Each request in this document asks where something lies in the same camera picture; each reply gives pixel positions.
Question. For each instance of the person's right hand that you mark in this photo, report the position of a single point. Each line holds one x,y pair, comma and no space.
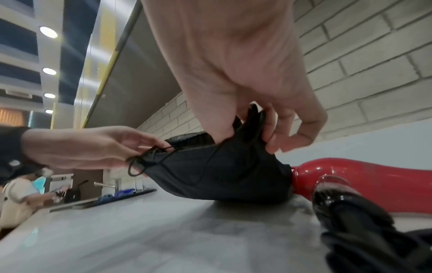
236,66

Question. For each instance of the person's left hand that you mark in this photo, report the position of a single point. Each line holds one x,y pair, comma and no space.
84,149

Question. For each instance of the person's left forearm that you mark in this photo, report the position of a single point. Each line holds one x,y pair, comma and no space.
13,152

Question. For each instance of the metal sink faucet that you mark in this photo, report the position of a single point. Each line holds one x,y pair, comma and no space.
108,184

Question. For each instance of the dark counter tray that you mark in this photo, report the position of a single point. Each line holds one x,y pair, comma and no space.
101,200

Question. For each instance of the grey overhead panel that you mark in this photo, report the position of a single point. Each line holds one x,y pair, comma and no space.
135,80

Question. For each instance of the red bottle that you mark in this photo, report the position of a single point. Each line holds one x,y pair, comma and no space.
371,181

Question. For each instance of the black folded umbrella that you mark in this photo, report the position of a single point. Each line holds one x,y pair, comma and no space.
364,229

